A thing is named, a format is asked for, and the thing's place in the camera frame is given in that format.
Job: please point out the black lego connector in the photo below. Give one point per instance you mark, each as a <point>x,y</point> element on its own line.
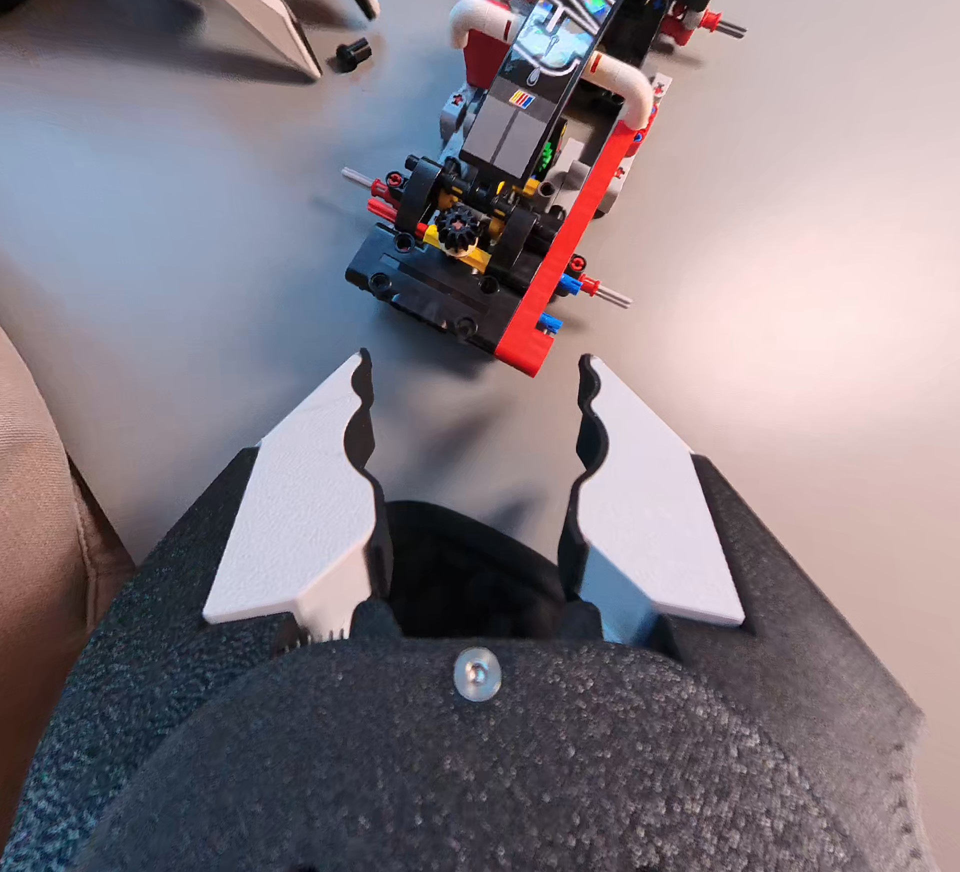
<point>352,54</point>

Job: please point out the lego race car model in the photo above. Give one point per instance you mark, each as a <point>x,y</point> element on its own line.
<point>555,47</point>

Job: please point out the red black lego beam assembly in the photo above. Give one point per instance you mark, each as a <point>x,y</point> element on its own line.
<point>570,242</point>

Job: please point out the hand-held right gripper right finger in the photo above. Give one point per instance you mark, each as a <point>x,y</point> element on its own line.
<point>652,527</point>

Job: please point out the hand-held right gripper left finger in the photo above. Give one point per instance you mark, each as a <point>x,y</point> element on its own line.
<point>300,527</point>

